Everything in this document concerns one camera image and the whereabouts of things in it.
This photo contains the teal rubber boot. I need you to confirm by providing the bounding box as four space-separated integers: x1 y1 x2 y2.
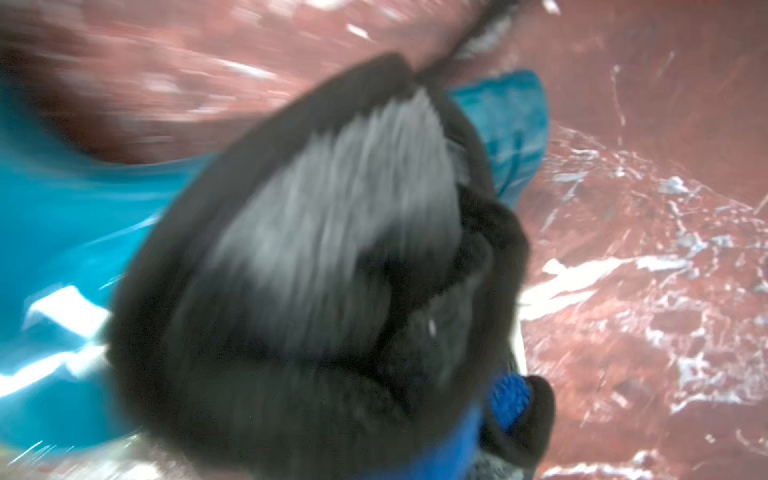
1 70 549 452

